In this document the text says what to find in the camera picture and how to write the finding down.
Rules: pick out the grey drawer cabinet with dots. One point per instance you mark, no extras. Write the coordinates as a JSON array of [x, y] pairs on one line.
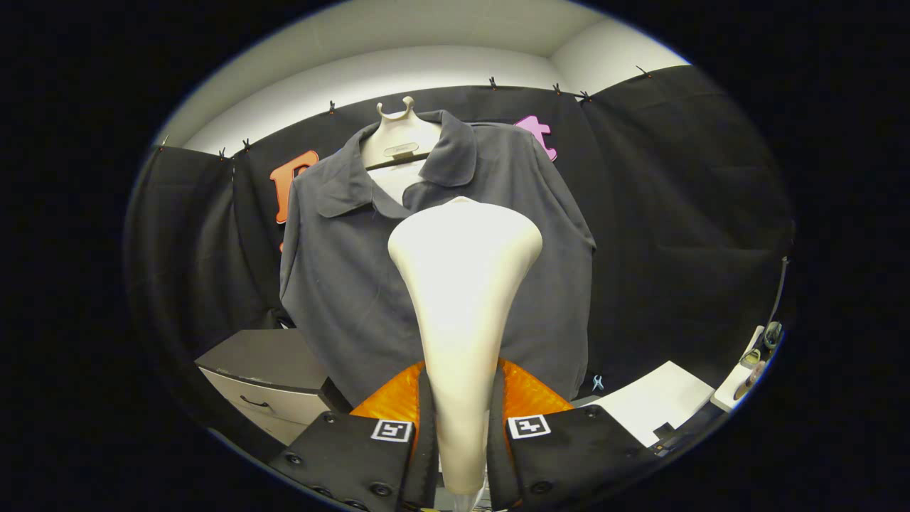
[[263, 355]]

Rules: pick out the white garment steamer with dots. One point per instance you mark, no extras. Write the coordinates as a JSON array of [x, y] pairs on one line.
[[462, 284]]

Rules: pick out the brown bottle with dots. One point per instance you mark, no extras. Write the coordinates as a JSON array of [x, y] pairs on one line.
[[752, 377]]

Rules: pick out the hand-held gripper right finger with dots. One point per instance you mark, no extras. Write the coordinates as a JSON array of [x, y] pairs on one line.
[[498, 462]]

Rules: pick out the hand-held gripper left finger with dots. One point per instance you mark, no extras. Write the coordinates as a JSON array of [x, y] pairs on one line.
[[426, 462]]

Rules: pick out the small black box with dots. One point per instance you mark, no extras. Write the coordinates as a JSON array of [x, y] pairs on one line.
[[665, 432]]

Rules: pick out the cream garment hanger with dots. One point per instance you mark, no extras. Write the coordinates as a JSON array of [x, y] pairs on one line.
[[398, 135]]

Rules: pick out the tape roll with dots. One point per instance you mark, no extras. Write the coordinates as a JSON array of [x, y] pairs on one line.
[[773, 334]]

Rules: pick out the white table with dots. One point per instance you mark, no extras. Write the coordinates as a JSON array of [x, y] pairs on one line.
[[654, 398]]

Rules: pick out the white side shelf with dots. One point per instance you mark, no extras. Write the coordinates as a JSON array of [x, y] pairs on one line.
[[732, 384]]

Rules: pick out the grey polo shirt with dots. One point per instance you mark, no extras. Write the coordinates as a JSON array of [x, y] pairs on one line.
[[341, 284]]

